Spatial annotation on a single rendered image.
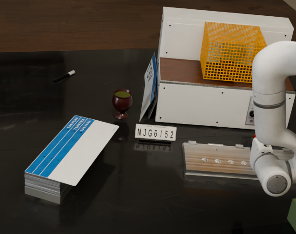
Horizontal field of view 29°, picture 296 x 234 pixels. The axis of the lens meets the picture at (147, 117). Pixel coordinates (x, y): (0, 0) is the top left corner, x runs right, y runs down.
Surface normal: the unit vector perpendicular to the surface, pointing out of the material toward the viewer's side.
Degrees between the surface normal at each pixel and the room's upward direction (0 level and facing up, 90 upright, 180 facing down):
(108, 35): 0
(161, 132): 65
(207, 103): 90
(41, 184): 90
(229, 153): 0
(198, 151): 0
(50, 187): 90
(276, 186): 77
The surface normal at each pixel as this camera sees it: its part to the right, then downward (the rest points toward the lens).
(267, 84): -0.29, 0.51
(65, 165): 0.09, -0.85
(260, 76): -0.61, 0.41
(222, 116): 0.00, 0.52
